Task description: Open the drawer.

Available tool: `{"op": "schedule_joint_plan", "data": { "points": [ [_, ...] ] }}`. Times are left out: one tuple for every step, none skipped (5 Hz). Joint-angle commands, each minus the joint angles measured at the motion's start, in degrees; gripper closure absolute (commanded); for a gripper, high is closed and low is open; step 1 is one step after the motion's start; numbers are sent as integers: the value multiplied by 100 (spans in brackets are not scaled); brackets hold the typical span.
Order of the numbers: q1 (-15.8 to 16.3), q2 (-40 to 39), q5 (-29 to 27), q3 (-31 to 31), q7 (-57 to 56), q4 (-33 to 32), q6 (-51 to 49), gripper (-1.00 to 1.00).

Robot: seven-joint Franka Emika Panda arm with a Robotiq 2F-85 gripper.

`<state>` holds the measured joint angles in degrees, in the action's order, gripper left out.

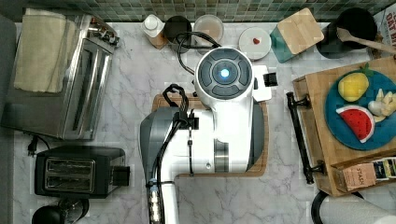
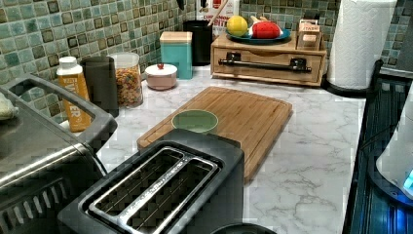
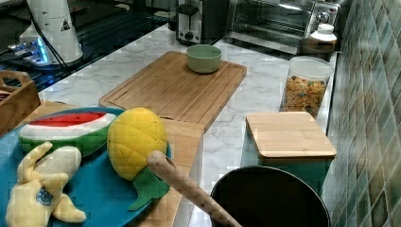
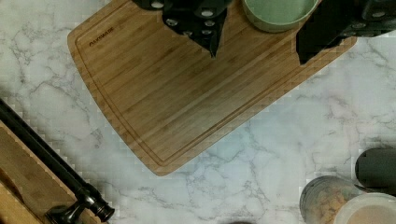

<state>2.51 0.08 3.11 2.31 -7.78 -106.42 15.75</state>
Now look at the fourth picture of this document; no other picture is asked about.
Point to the bamboo cutting board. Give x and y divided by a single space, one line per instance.
165 96

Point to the glass jar with brown contents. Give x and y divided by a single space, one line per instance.
323 197

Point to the white cup with beige contents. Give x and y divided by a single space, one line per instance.
369 208

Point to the dark bronze drawer handle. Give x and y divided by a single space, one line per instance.
88 197

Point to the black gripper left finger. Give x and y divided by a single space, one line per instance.
200 20

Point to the pale green bowl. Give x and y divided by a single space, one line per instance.
277 16

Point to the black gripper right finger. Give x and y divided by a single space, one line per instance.
335 20

